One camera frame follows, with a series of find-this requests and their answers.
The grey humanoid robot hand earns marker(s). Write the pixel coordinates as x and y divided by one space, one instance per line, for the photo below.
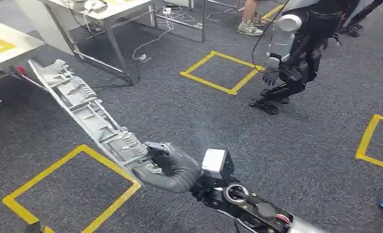
271 72

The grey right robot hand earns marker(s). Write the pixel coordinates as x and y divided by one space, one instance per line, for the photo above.
182 173

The silver plastic wheel cover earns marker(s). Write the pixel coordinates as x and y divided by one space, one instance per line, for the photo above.
82 106

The silver humanoid robot arm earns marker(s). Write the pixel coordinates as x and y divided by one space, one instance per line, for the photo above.
283 38

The black humanoid robot body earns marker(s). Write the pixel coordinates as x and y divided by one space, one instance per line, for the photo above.
307 48

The person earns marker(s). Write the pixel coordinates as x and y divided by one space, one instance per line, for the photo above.
355 19
249 19

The white power strip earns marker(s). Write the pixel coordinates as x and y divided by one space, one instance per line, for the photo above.
167 11

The white table with steel legs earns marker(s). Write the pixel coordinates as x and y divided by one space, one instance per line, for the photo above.
114 9

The white items on table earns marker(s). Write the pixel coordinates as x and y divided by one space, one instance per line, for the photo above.
91 4

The small red object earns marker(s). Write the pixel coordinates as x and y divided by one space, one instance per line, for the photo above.
20 70

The steel bench with yellow tape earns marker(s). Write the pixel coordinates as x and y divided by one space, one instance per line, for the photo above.
11 48

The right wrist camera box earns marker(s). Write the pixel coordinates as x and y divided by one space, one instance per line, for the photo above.
214 164

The steel table frame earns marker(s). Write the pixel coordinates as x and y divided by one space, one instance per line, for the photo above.
203 19

